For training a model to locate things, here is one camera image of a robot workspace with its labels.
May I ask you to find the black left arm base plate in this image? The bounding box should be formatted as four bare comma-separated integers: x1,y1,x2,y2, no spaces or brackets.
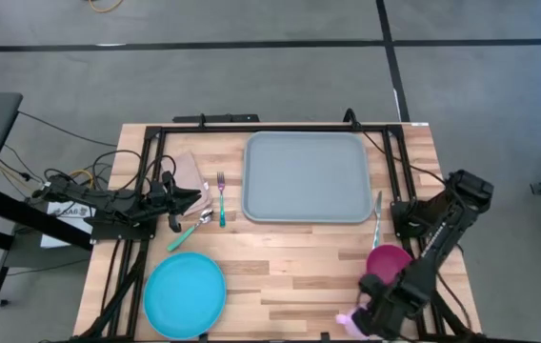
90,209,158,241

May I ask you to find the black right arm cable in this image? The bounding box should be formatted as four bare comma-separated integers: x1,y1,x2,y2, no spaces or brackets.
344,108,446,185

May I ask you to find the white paper sheet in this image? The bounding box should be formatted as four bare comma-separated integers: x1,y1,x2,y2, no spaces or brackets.
40,200,96,250

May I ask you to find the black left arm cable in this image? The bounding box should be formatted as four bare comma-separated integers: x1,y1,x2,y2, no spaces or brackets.
91,149,176,192

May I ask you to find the yellow cable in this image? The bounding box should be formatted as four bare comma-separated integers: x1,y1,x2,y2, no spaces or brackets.
68,169,95,190

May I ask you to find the knife with teal handle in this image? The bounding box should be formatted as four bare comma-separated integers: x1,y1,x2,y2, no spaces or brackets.
371,190,385,251

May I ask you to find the blue round plate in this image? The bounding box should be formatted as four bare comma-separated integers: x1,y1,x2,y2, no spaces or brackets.
142,251,228,340

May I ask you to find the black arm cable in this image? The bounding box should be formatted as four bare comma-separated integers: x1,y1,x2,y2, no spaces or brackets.
91,149,176,192
344,108,446,185

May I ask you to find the beige cloth napkin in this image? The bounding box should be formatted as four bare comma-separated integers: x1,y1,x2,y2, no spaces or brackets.
172,151,214,217

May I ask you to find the pink cup with handle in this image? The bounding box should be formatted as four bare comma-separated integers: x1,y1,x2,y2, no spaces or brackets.
335,308,371,341

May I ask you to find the grey plastic tray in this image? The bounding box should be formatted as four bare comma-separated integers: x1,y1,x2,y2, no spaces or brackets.
240,131,375,225

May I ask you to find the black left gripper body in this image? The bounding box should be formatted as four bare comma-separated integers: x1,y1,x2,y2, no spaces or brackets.
144,170,186,234

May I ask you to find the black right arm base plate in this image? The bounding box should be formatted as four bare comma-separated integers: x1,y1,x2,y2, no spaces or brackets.
391,199,443,239

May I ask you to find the magenta bowl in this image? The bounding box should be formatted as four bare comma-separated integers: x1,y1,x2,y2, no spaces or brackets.
365,244,414,287

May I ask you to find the spoon with teal handle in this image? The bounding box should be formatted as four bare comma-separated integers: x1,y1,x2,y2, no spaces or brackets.
166,208,214,252

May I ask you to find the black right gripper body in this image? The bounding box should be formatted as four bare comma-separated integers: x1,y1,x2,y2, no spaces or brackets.
358,273,431,337

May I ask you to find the long black floor cable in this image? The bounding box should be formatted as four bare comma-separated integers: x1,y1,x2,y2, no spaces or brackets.
16,111,118,148

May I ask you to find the orange floor cable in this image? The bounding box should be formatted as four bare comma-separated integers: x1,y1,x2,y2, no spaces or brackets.
87,0,125,14

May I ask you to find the black power strip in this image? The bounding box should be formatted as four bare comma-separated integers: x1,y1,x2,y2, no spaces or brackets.
172,112,261,125

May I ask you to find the iridescent metal fork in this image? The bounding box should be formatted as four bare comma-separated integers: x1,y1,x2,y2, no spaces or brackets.
216,171,228,229

